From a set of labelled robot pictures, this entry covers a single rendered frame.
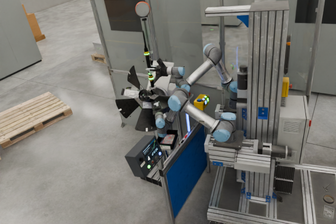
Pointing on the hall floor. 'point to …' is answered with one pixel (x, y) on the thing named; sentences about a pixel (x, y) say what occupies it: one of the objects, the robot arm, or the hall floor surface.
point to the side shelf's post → (179, 126)
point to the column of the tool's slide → (147, 33)
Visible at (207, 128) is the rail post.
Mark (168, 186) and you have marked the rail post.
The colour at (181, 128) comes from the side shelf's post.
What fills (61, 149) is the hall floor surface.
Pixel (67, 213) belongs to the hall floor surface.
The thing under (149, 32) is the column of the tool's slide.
